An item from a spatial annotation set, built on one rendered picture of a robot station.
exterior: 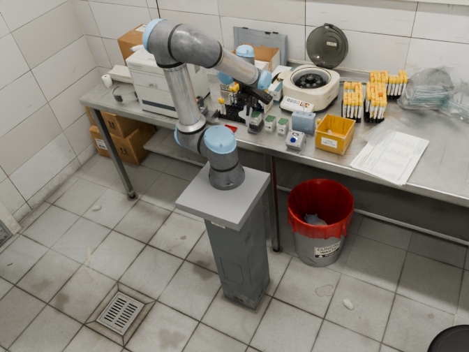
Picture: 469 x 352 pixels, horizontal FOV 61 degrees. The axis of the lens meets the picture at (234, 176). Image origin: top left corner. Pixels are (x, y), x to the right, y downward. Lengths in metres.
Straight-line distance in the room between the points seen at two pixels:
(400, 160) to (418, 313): 0.94
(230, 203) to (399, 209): 1.17
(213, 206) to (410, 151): 0.86
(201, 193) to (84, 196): 1.71
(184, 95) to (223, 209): 0.45
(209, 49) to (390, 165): 0.89
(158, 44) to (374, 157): 0.99
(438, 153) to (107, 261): 1.99
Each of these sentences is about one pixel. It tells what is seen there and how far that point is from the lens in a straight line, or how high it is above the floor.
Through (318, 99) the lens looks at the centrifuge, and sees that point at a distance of 1.97.
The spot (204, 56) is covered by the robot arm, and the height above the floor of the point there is 1.48.
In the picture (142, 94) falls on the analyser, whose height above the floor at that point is 0.98.
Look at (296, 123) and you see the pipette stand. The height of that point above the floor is 0.93.
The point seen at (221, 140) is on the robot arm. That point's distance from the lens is 1.48.
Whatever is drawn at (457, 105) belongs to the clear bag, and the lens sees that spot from 2.06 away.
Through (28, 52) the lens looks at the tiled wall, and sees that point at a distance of 3.04.
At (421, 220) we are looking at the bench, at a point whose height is 0.27.
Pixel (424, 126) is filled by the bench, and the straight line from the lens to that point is 2.01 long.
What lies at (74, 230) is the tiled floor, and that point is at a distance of 3.01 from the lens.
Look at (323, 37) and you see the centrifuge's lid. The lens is 2.19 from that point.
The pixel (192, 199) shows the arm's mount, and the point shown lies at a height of 0.92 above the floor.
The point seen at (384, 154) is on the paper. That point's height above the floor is 0.89.
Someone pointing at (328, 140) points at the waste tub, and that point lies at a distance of 1.76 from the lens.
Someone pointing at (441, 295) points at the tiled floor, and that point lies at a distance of 2.49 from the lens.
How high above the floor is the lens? 2.08
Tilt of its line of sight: 44 degrees down
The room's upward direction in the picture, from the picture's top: 9 degrees counter-clockwise
